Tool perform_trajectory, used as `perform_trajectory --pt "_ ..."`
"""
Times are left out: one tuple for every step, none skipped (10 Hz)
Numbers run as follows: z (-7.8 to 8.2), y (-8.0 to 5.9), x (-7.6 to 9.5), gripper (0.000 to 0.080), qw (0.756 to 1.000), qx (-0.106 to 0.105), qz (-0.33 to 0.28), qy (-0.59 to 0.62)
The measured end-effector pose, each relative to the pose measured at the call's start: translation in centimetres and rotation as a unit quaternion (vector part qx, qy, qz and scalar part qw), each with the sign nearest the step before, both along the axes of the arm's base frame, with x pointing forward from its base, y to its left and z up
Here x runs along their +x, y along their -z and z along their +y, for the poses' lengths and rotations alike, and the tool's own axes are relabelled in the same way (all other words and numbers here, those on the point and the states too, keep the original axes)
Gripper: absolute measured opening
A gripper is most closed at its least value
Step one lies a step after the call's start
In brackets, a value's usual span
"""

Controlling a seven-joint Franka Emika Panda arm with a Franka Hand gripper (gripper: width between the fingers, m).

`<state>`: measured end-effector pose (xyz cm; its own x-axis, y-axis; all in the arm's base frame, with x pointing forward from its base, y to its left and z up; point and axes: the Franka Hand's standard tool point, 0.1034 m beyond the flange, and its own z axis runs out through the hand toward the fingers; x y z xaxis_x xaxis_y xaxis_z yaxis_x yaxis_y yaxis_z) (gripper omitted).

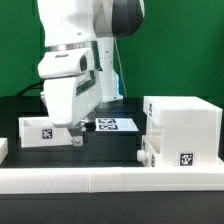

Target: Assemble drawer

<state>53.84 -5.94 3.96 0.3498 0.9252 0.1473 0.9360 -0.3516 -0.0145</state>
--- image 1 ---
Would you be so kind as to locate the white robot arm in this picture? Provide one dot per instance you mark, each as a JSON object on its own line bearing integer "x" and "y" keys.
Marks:
{"x": 94, "y": 24}

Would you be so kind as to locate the white rear drawer box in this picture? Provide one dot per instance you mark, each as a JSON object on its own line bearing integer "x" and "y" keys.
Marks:
{"x": 40, "y": 132}

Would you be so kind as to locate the marker sheet on table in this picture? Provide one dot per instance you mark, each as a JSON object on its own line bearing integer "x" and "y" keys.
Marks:
{"x": 115, "y": 124}

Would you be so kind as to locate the white left fence piece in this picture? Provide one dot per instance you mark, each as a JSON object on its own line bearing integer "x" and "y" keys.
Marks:
{"x": 3, "y": 149}

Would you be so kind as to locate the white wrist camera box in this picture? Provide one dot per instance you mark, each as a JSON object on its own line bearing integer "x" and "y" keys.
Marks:
{"x": 66, "y": 63}

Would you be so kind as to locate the white drawer box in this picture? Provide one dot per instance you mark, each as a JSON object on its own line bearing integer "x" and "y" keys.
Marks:
{"x": 40, "y": 132}
{"x": 147, "y": 155}

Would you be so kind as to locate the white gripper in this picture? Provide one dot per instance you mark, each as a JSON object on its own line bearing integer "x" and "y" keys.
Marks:
{"x": 70, "y": 99}

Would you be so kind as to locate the white front fence rail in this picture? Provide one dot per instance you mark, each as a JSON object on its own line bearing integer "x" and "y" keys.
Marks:
{"x": 99, "y": 180}

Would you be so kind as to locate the white front drawer box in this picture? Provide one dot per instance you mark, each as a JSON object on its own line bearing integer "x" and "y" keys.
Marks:
{"x": 147, "y": 155}

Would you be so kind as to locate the white fence rail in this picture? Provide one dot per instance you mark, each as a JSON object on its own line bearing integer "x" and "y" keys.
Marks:
{"x": 99, "y": 180}
{"x": 220, "y": 163}

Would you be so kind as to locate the white drawer cabinet frame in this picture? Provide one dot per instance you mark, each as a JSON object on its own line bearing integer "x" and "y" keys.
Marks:
{"x": 185, "y": 131}

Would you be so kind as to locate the white right fence rail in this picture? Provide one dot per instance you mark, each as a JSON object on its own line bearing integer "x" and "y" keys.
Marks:
{"x": 220, "y": 163}

